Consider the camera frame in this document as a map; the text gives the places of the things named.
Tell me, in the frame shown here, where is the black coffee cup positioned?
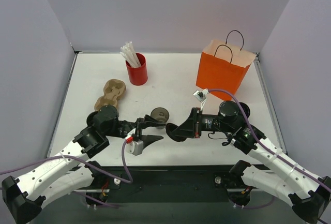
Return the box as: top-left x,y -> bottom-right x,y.
86,111 -> 98,126
151,107 -> 170,124

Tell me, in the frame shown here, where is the black cup lid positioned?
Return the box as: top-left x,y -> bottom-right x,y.
165,123 -> 186,142
238,102 -> 251,118

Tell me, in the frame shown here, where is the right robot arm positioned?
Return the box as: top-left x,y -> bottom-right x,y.
166,101 -> 330,223

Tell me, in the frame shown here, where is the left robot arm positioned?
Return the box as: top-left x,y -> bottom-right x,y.
2,105 -> 165,223

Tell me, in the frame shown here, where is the brown cardboard cup carrier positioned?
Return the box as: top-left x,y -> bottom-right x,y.
94,79 -> 126,111

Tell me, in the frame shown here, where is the red cylindrical holder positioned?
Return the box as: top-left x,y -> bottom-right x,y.
126,53 -> 148,86

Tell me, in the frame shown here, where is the orange paper bag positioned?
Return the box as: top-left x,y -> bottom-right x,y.
196,30 -> 256,95

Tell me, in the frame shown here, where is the white wrapped straws bundle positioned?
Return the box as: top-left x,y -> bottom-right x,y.
120,41 -> 141,68

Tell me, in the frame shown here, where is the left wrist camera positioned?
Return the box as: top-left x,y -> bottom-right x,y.
125,136 -> 144,156

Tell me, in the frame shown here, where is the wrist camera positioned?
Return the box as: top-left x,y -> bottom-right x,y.
125,136 -> 144,156
193,88 -> 209,111

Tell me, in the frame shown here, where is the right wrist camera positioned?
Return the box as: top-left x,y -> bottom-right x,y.
193,88 -> 209,111

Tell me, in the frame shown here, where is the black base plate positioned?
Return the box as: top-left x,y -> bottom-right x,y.
79,165 -> 247,206

